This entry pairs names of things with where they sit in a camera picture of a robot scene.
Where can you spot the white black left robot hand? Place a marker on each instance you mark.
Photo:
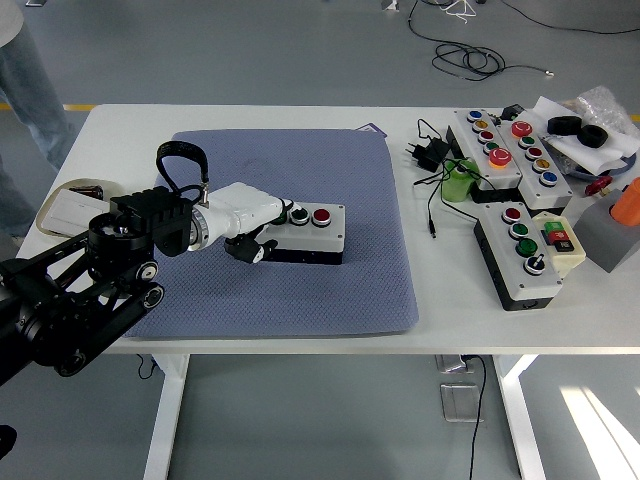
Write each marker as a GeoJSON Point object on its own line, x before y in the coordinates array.
{"type": "Point", "coordinates": [242, 205]}

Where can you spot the four-button grey control box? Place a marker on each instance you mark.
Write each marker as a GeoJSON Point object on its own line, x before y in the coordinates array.
{"type": "Point", "coordinates": [330, 241]}
{"type": "Point", "coordinates": [537, 287]}

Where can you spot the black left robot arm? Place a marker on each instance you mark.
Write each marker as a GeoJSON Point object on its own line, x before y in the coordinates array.
{"type": "Point", "coordinates": [50, 310]}

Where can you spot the five-button box glowing stop button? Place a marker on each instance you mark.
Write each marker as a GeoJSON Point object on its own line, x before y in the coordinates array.
{"type": "Point", "coordinates": [506, 175]}

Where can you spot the five-button box red mushroom button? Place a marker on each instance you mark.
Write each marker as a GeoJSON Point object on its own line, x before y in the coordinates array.
{"type": "Point", "coordinates": [556, 194]}

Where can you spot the blue-grey textured mat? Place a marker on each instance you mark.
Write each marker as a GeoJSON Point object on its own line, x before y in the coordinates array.
{"type": "Point", "coordinates": [310, 295]}

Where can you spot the purple card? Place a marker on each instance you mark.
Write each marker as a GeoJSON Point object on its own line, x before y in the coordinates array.
{"type": "Point", "coordinates": [377, 130]}

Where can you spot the dark small part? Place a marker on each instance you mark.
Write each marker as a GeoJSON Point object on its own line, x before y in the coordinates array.
{"type": "Point", "coordinates": [87, 192]}

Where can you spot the black power adapter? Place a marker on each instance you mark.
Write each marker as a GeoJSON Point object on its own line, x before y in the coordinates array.
{"type": "Point", "coordinates": [432, 152]}

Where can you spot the green plastic cylinder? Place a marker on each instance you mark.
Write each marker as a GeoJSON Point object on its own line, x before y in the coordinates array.
{"type": "Point", "coordinates": [455, 190]}

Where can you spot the white table leg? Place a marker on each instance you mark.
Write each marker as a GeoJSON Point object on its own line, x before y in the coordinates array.
{"type": "Point", "coordinates": [520, 425]}
{"type": "Point", "coordinates": [165, 425]}

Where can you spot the person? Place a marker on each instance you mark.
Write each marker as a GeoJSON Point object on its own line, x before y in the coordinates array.
{"type": "Point", "coordinates": [30, 90]}

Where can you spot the metal stand foot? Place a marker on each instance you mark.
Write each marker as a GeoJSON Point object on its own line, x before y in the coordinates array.
{"type": "Point", "coordinates": [389, 4]}

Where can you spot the metal floor socket plate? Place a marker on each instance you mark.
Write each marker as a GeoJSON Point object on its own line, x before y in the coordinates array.
{"type": "Point", "coordinates": [450, 362]}
{"type": "Point", "coordinates": [460, 402]}

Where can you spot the small black device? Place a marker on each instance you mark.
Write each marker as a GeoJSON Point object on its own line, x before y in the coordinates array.
{"type": "Point", "coordinates": [512, 111]}

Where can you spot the red knob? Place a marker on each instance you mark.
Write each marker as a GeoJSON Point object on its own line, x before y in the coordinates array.
{"type": "Point", "coordinates": [597, 186]}

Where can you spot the grey block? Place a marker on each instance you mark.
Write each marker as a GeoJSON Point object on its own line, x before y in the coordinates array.
{"type": "Point", "coordinates": [605, 240]}

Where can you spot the clear plastic bag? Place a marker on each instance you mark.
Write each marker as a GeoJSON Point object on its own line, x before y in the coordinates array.
{"type": "Point", "coordinates": [602, 102]}

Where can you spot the orange cylinder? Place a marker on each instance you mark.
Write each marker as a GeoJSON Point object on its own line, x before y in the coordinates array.
{"type": "Point", "coordinates": [627, 207]}

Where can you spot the blue round plate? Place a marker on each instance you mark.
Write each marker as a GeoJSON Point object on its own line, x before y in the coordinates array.
{"type": "Point", "coordinates": [627, 166]}

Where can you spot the white wall switch panel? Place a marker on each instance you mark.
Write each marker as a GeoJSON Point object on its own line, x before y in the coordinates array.
{"type": "Point", "coordinates": [65, 212]}

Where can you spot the cream switch box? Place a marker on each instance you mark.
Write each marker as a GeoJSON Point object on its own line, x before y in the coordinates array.
{"type": "Point", "coordinates": [571, 257]}

